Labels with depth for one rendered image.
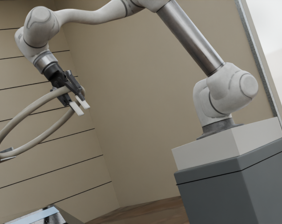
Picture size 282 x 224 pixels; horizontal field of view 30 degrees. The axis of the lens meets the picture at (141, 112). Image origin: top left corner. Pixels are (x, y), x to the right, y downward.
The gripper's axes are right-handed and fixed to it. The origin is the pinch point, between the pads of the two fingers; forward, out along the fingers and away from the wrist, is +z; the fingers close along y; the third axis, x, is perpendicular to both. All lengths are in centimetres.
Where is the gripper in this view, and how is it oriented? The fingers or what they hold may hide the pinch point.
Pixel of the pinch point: (79, 105)
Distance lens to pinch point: 213.4
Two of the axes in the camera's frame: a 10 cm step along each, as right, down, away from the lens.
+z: 6.3, 7.6, -1.8
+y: -6.0, 6.1, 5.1
